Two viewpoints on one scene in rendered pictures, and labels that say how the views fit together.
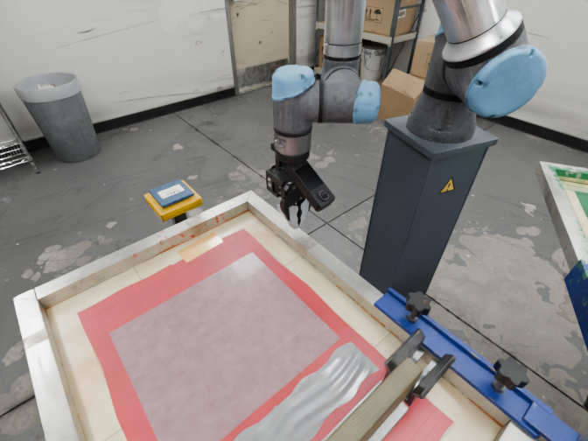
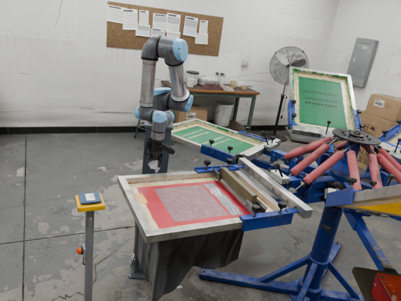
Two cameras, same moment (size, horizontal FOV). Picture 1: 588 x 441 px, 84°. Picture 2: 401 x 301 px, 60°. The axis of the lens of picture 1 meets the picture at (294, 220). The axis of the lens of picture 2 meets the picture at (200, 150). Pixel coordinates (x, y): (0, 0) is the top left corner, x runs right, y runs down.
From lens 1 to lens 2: 1.77 m
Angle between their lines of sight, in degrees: 67
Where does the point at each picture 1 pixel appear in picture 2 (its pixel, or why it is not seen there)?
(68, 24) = not seen: outside the picture
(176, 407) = (210, 212)
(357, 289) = (190, 173)
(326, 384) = (215, 189)
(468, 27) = (184, 93)
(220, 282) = (164, 197)
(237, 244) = (146, 190)
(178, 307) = (172, 207)
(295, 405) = (218, 194)
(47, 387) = (196, 226)
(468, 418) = not seen: hidden behind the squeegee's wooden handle
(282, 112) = (163, 125)
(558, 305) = not seen: hidden behind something
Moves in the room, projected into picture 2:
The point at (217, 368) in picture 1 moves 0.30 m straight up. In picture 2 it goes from (201, 204) to (209, 152)
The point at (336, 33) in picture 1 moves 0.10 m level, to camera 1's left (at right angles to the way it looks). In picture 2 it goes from (150, 100) to (143, 103)
